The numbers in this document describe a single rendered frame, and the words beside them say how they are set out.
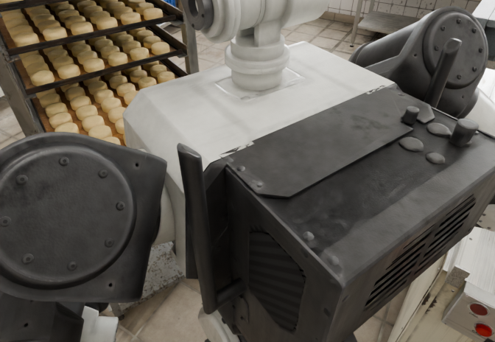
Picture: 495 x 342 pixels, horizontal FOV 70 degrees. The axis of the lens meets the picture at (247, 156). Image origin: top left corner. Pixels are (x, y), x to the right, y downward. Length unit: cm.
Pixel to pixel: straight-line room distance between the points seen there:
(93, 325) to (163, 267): 115
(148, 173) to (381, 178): 16
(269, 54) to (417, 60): 17
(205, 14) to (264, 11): 5
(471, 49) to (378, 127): 19
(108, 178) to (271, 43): 19
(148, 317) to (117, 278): 152
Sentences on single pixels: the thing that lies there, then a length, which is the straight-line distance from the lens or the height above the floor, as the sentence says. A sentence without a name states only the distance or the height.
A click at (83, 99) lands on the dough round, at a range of 103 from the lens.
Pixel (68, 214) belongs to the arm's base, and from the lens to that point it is 23.
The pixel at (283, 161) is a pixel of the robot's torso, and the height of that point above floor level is 137.
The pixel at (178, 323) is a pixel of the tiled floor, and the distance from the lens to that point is 172.
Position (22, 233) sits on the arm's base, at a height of 139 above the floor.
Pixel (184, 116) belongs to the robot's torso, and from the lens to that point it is 31.
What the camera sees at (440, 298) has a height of 74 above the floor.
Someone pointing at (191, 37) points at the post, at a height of 117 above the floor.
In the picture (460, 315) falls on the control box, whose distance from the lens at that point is 99.
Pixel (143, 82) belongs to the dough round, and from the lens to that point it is 106.
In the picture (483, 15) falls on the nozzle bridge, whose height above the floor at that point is 118.
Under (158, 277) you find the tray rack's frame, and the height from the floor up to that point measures 15.
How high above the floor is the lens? 154
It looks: 40 degrees down
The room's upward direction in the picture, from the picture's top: straight up
